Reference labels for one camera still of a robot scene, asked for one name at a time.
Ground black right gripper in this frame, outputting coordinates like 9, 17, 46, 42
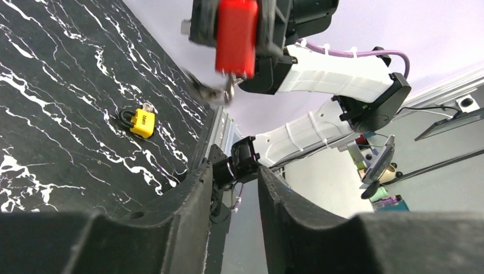
181, 1, 339, 95

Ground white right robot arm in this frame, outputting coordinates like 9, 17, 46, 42
181, 1, 411, 188

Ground silver keys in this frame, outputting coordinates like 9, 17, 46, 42
181, 68, 245, 107

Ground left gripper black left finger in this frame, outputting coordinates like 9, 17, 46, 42
1, 162, 212, 273

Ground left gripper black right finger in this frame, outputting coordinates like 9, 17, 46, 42
258, 167, 483, 273

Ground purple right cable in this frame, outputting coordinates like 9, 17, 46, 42
296, 38, 412, 80

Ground yellow padlock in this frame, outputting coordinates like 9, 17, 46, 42
118, 102, 156, 139

